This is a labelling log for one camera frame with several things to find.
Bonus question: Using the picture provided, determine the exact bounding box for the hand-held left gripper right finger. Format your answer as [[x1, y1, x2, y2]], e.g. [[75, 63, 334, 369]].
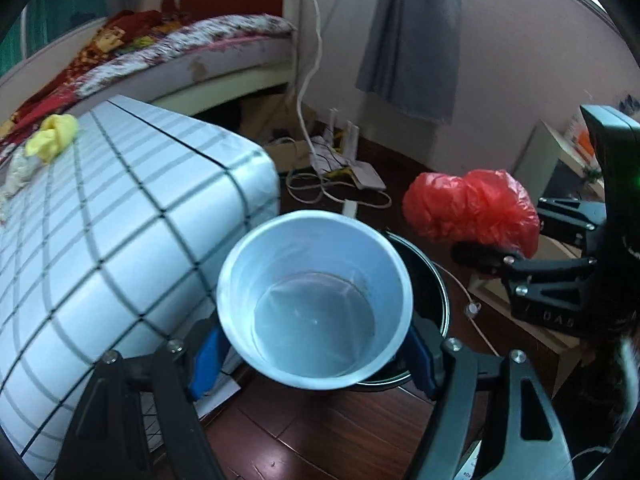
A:
[[400, 317, 576, 480]]

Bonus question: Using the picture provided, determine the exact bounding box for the red patterned blanket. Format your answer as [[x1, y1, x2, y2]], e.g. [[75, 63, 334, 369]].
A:
[[0, 9, 186, 131]]

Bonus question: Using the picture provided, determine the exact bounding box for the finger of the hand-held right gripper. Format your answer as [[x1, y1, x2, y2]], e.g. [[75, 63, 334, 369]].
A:
[[537, 195, 609, 247], [451, 240, 599, 302]]

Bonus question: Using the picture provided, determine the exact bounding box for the beige plastic bag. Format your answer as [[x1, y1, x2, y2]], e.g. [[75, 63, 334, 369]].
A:
[[0, 152, 40, 221]]

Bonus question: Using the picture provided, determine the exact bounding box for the white checkered tablecloth table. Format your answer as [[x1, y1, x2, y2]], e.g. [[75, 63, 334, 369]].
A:
[[0, 94, 282, 478]]

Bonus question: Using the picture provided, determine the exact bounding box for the white router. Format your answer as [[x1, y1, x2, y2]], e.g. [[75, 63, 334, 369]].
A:
[[310, 110, 388, 192]]

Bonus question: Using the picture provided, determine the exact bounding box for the white power cable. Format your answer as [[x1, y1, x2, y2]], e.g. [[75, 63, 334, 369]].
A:
[[285, 0, 393, 211]]

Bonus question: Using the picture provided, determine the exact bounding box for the black trash bin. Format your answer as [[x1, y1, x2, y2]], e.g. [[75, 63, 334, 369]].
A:
[[345, 230, 451, 393]]

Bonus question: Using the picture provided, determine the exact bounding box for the yellow cloth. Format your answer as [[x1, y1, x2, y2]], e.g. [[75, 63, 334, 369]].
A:
[[24, 114, 80, 163]]

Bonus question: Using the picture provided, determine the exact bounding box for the bed with floral sheet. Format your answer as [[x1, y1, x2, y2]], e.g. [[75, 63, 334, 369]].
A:
[[0, 12, 297, 151]]

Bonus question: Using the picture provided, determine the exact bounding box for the orange packet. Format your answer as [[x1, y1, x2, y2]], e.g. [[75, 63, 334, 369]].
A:
[[565, 110, 598, 161]]

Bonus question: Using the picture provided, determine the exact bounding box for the grey curtain with pattern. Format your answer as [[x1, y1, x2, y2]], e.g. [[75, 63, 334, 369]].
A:
[[355, 0, 463, 125]]

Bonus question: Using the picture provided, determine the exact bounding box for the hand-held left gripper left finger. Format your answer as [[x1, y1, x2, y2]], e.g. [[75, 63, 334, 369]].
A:
[[54, 317, 236, 480]]

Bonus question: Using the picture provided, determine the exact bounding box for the window with teal curtain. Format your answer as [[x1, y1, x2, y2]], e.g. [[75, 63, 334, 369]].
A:
[[0, 0, 41, 76]]

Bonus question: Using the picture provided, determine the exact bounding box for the red plastic bag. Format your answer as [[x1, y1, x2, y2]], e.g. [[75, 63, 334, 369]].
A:
[[402, 170, 542, 258]]

